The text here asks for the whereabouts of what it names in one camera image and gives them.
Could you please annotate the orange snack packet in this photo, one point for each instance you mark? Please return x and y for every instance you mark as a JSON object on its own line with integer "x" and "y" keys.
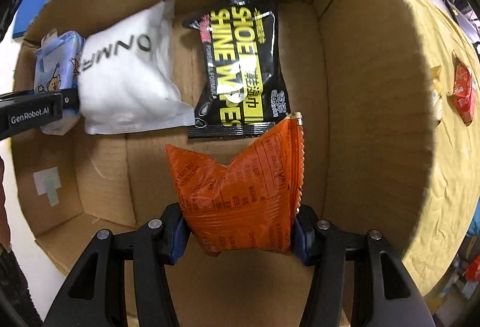
{"x": 251, "y": 203}

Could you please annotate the red snack packet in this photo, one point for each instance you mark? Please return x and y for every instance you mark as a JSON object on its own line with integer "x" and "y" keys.
{"x": 464, "y": 90}

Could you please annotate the white pouch with lettering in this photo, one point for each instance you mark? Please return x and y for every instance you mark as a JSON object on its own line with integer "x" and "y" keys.
{"x": 126, "y": 76}

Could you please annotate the blue tissue pack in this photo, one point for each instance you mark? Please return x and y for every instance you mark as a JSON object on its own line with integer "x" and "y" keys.
{"x": 58, "y": 62}

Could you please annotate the yellow tablecloth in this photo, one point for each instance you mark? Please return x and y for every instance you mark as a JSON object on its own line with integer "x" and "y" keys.
{"x": 454, "y": 188}

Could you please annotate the yellow snack packet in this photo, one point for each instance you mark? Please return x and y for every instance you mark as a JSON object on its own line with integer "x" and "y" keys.
{"x": 436, "y": 90}

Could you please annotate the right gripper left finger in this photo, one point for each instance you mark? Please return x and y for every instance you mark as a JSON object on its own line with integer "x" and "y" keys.
{"x": 165, "y": 244}

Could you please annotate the black shoe wipes pack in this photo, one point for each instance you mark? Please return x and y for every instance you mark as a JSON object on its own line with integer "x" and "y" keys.
{"x": 245, "y": 94}

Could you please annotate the open cardboard box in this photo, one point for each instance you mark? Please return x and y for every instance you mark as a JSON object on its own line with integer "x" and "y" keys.
{"x": 356, "y": 73}

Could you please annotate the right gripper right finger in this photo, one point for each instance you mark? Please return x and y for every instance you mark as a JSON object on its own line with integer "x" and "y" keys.
{"x": 384, "y": 294}

